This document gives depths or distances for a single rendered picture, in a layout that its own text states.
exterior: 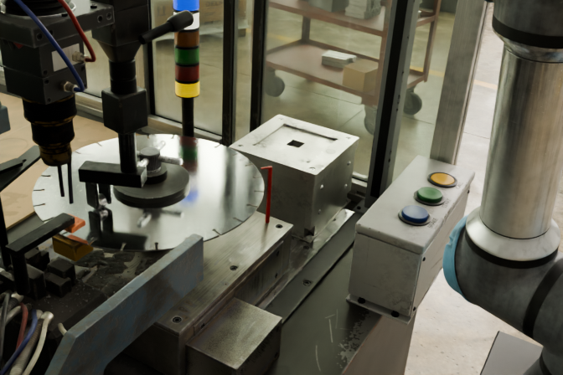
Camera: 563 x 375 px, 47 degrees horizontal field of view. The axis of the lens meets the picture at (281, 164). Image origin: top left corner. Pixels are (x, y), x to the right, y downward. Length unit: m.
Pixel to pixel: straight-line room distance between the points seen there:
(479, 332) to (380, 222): 1.29
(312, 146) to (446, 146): 0.24
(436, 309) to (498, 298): 1.42
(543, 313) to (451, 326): 1.40
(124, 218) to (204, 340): 0.19
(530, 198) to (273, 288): 0.45
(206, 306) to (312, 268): 0.29
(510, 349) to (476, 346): 1.13
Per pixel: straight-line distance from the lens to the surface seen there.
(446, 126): 1.20
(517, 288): 0.87
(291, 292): 1.07
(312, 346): 1.00
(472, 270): 0.89
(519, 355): 1.07
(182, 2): 1.15
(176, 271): 0.75
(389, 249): 0.99
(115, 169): 0.88
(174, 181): 0.95
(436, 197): 1.08
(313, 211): 1.15
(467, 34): 1.14
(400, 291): 1.03
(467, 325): 2.27
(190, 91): 1.21
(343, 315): 1.05
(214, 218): 0.89
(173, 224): 0.88
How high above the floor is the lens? 1.44
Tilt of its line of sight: 28 degrees down
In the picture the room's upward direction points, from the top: 4 degrees clockwise
